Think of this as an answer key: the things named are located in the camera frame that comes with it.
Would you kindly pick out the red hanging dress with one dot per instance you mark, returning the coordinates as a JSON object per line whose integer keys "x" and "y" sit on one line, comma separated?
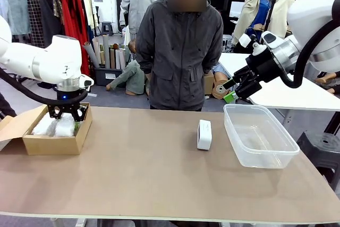
{"x": 74, "y": 25}

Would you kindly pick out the dark storage bin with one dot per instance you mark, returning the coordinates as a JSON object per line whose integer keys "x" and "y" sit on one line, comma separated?
{"x": 106, "y": 76}

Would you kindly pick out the small brown cardboard box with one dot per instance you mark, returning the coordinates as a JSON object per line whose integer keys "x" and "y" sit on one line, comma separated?
{"x": 209, "y": 84}

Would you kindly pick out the small grey stool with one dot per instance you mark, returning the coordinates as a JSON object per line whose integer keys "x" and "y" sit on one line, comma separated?
{"x": 107, "y": 27}

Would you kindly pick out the bubble clock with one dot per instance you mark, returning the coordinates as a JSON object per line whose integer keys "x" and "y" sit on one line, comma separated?
{"x": 42, "y": 127}
{"x": 63, "y": 128}

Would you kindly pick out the white computer case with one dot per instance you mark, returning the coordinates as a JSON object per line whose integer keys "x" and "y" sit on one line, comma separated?
{"x": 228, "y": 42}

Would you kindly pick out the white monitor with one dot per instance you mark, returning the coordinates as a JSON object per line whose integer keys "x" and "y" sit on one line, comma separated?
{"x": 235, "y": 9}

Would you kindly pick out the person's left forearm grey sleeve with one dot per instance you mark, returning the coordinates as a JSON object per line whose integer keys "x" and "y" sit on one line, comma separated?
{"x": 212, "y": 63}

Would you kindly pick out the beige paper roll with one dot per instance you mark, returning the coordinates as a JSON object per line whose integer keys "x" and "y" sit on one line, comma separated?
{"x": 97, "y": 49}

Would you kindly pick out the black plastic stool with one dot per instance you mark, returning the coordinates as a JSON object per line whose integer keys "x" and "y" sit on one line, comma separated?
{"x": 321, "y": 144}

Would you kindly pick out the brown paper tube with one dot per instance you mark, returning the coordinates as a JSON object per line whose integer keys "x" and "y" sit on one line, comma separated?
{"x": 112, "y": 59}

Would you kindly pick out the clear plastic container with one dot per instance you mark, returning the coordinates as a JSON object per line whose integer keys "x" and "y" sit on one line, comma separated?
{"x": 255, "y": 142}

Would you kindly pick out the white paper roll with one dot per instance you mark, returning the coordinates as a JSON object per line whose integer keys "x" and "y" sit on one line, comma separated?
{"x": 122, "y": 59}
{"x": 117, "y": 60}

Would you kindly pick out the person in dark grey jacket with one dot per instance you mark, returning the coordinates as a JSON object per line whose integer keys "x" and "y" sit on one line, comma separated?
{"x": 180, "y": 51}

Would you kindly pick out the black hanging garment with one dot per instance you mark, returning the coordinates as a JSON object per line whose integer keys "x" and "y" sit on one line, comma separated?
{"x": 46, "y": 19}

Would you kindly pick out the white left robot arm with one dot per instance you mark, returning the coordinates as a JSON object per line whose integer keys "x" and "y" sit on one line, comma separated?
{"x": 40, "y": 62}

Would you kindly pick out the tape rolls in background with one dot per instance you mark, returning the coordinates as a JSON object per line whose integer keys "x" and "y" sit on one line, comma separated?
{"x": 220, "y": 88}

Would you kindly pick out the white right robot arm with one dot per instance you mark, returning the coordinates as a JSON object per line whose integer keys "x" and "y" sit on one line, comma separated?
{"x": 310, "y": 14}

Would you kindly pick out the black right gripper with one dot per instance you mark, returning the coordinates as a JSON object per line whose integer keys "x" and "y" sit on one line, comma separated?
{"x": 265, "y": 66}

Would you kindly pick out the white work table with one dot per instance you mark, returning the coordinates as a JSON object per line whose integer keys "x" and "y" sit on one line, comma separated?
{"x": 279, "y": 96}

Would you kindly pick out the light blue fleece garment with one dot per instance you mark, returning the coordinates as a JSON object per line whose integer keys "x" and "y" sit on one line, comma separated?
{"x": 16, "y": 11}

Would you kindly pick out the person's right forearm grey sleeve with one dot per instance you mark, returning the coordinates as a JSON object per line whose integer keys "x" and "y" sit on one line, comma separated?
{"x": 144, "y": 68}

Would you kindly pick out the small white box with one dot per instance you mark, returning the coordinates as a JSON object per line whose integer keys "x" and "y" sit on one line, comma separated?
{"x": 204, "y": 139}

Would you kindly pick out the tall grey paper tube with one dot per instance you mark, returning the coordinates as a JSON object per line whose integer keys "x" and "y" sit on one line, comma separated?
{"x": 106, "y": 51}

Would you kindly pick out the mannequin in green top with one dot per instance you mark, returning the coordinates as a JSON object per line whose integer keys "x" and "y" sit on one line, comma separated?
{"x": 132, "y": 75}

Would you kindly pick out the checkered hanging garment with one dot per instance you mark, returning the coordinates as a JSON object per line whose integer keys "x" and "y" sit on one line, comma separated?
{"x": 34, "y": 19}

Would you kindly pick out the white bar on floor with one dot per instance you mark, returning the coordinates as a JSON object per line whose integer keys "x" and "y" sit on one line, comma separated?
{"x": 93, "y": 95}

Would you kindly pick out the black cabinet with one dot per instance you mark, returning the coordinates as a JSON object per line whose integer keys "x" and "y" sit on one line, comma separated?
{"x": 227, "y": 25}

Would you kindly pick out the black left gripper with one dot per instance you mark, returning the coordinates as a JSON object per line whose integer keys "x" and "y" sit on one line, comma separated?
{"x": 67, "y": 94}

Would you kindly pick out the person in light grey hoodie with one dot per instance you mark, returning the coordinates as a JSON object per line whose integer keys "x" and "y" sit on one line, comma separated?
{"x": 138, "y": 3}

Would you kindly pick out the grey leaning paper roll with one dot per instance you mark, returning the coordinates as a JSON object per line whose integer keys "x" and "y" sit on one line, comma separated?
{"x": 91, "y": 55}

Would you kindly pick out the bare mannequin legs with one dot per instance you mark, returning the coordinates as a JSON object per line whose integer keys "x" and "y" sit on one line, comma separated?
{"x": 329, "y": 80}

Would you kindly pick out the open cardboard box with flap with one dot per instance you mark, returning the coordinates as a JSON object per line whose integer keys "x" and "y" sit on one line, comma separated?
{"x": 53, "y": 144}

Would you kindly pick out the bystander arm in dark sleeve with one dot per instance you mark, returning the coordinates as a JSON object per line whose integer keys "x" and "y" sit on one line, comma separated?
{"x": 5, "y": 104}

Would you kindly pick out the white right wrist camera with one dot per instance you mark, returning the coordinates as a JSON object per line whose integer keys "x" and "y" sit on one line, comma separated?
{"x": 244, "y": 41}

